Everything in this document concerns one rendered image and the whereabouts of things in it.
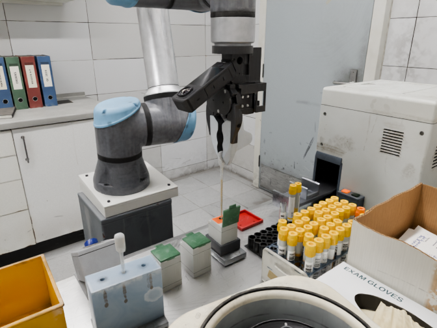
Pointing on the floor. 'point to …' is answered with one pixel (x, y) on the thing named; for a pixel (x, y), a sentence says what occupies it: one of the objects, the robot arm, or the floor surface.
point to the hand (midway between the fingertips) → (222, 157)
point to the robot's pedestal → (129, 224)
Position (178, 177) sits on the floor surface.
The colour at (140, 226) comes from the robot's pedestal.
